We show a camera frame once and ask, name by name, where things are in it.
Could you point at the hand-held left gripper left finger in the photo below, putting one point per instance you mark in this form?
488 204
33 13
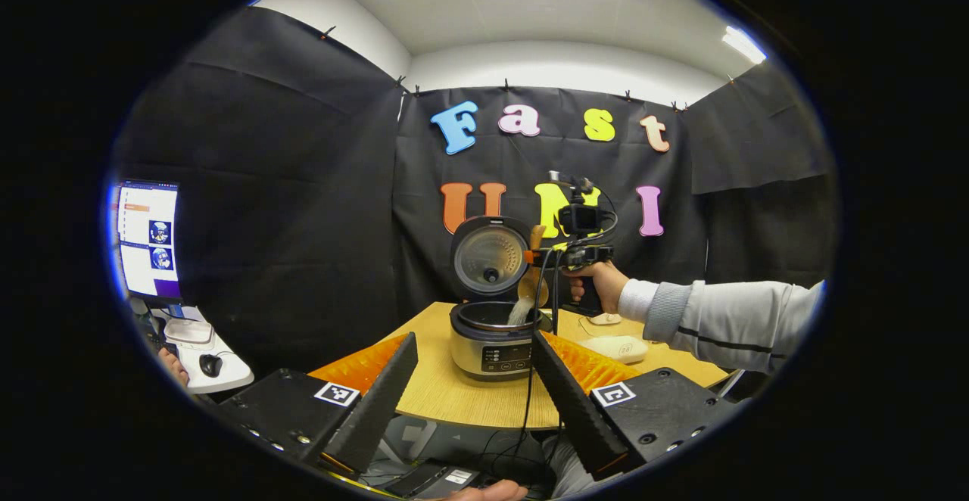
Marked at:
375 410

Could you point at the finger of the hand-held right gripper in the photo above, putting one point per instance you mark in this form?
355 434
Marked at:
545 257

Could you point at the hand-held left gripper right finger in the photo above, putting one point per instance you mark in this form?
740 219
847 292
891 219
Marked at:
575 410

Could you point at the wooden spoon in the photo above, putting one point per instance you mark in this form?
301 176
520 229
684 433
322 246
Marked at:
534 285

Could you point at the black and silver rice cooker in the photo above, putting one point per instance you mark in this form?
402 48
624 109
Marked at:
492 357

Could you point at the person's grey trousers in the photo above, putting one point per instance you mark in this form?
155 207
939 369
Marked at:
568 471

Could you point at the white side desk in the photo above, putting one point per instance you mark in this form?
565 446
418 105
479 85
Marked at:
231 372

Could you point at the black computer mouse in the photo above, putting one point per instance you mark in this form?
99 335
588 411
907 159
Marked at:
210 365

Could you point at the white box on desk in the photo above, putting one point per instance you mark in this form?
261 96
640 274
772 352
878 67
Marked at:
189 331

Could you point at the black backdrop cloth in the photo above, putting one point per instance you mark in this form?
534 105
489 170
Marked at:
303 206

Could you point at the small ceiling light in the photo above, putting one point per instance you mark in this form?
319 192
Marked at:
743 44

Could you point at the computer monitor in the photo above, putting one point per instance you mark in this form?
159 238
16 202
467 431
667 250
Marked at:
147 240

